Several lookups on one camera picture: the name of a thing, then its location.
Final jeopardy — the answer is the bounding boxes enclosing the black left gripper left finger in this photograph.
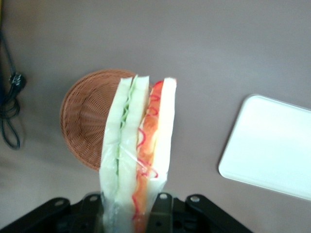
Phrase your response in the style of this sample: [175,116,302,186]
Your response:
[69,193,105,233]

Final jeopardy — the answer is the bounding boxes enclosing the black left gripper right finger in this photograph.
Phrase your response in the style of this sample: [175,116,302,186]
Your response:
[148,191,187,233]

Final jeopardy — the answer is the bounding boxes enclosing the triangle sandwich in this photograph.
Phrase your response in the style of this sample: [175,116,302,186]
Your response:
[98,74,177,233]

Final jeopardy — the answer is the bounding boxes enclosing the brown round wicker basket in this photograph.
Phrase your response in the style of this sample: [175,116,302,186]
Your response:
[59,68,154,172]

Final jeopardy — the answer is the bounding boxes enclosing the beige plastic tray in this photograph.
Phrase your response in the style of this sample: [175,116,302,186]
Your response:
[218,94,311,202]

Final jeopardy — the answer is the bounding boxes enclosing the black cable with plug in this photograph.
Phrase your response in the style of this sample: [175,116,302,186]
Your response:
[0,23,28,150]

